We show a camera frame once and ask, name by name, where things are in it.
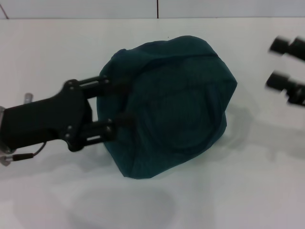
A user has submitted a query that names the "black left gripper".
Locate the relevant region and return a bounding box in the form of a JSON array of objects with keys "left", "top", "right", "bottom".
[{"left": 0, "top": 75, "right": 135, "bottom": 153}]

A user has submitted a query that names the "dark teal insulated lunch bag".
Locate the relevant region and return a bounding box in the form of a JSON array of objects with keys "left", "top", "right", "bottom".
[{"left": 96, "top": 35, "right": 238, "bottom": 179}]

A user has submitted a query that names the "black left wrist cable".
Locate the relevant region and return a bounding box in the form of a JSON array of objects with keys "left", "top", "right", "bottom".
[{"left": 0, "top": 142, "right": 46, "bottom": 167}]

